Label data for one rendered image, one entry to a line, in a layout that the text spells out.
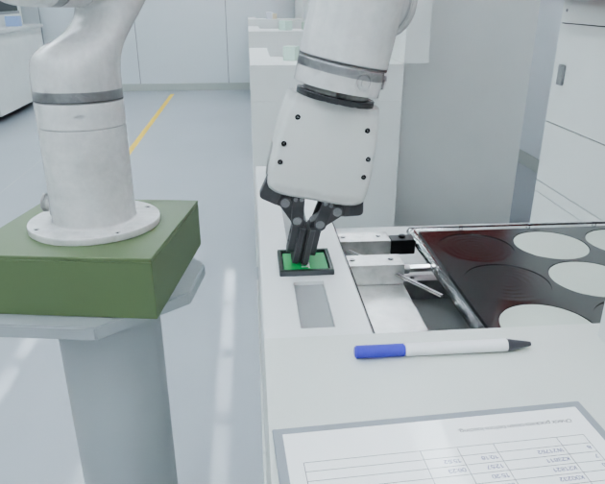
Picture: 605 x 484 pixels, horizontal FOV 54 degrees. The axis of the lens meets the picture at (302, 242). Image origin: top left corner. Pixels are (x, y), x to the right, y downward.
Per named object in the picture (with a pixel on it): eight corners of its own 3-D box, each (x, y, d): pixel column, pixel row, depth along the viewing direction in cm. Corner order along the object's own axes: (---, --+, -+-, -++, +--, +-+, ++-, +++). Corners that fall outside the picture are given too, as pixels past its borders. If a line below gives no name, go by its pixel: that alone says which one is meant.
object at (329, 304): (310, 241, 106) (310, 164, 101) (369, 468, 55) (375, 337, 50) (257, 242, 105) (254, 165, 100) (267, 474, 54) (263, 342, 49)
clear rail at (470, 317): (414, 234, 90) (414, 226, 90) (518, 383, 56) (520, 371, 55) (404, 234, 90) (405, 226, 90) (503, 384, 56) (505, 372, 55)
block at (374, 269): (398, 272, 80) (399, 252, 79) (403, 283, 77) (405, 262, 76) (338, 275, 79) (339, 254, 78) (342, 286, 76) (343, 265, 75)
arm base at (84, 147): (0, 243, 82) (-27, 108, 76) (66, 203, 100) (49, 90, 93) (133, 249, 80) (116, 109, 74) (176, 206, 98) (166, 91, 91)
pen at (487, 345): (528, 334, 47) (353, 343, 46) (534, 341, 46) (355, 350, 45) (526, 346, 48) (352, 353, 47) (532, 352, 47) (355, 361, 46)
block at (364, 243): (384, 249, 87) (385, 229, 86) (390, 258, 84) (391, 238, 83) (330, 251, 87) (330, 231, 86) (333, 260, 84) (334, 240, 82)
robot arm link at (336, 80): (381, 66, 60) (374, 96, 61) (295, 48, 59) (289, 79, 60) (400, 77, 52) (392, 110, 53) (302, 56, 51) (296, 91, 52)
